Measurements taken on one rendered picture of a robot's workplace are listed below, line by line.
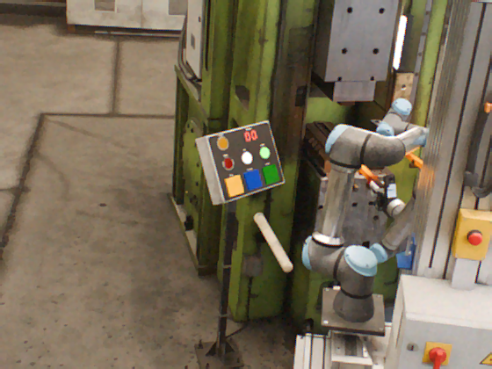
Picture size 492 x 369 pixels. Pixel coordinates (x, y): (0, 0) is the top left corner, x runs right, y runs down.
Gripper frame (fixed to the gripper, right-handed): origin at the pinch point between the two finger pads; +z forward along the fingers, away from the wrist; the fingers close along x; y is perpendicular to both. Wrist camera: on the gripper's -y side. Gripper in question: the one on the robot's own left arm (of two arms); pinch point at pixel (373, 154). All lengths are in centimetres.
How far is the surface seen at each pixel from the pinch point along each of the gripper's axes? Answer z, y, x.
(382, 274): 99, 9, 36
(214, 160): 0, -2, -70
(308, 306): 89, 26, -14
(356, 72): -15.2, -34.3, -2.5
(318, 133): 35, -41, -5
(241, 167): 6, -2, -58
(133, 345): 112, 23, -97
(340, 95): -5.8, -29.4, -8.7
